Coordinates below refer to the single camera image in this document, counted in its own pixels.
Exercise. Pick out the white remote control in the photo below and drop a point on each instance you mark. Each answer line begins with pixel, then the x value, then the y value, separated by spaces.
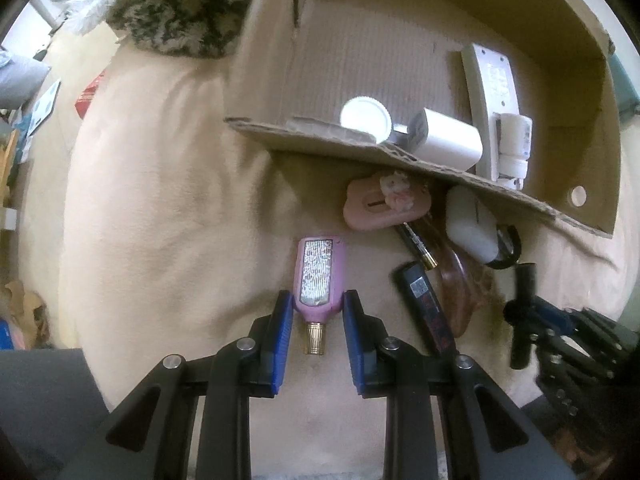
pixel 492 93

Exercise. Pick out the pink perfume bottle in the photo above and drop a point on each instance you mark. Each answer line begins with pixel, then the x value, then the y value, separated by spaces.
pixel 318 286

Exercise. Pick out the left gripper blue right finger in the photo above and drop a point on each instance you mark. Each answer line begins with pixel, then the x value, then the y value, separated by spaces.
pixel 364 335

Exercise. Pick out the white lidded jar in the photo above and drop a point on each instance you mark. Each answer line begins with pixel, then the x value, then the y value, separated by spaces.
pixel 367 115

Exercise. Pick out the white cylinder roll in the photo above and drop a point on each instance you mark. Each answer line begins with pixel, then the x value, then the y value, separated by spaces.
pixel 444 141

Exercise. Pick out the beige bed cover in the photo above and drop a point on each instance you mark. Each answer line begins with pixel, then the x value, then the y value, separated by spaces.
pixel 150 227

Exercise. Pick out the small white bottle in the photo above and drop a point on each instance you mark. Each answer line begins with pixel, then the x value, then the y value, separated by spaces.
pixel 515 143

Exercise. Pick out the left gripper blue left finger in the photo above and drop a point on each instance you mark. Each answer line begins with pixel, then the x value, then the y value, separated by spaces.
pixel 272 334

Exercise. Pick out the white earbuds case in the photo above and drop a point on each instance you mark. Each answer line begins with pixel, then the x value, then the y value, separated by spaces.
pixel 470 225

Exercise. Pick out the red packet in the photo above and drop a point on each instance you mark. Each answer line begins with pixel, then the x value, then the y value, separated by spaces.
pixel 87 95

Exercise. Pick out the cardboard box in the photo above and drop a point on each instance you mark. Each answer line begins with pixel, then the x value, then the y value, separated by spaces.
pixel 299 61

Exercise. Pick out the black and white fluffy blanket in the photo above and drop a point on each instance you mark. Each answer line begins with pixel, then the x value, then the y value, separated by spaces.
pixel 195 28

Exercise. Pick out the grey stuffed bag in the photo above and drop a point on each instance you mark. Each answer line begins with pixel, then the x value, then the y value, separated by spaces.
pixel 20 79

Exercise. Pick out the pink cartoon case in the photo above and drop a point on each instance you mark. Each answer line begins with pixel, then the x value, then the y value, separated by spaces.
pixel 387 198

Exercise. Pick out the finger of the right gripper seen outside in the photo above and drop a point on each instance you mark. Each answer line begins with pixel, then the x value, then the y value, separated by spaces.
pixel 516 313

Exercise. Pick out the black gold battery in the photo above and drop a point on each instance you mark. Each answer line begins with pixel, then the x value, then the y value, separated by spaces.
pixel 415 243

